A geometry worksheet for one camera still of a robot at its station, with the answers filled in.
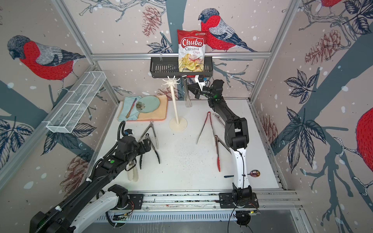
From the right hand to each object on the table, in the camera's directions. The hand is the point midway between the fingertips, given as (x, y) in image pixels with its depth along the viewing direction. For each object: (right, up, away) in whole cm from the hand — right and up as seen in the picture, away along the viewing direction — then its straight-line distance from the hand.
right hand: (185, 86), depth 87 cm
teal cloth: (-49, -8, +32) cm, 59 cm away
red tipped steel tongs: (+22, -35, +9) cm, 42 cm away
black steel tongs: (-26, -33, +11) cm, 44 cm away
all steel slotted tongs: (+2, -9, +1) cm, 9 cm away
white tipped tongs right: (+25, -21, +20) cm, 39 cm away
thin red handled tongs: (+17, -17, +25) cm, 35 cm away
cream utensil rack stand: (-7, -25, +18) cm, 31 cm away
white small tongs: (-26, -25, +17) cm, 40 cm away
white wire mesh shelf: (-60, -12, -10) cm, 62 cm away
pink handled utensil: (-45, -12, +30) cm, 56 cm away
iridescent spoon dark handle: (+40, -51, -6) cm, 65 cm away
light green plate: (-29, -9, +32) cm, 44 cm away
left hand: (-22, -32, -5) cm, 39 cm away
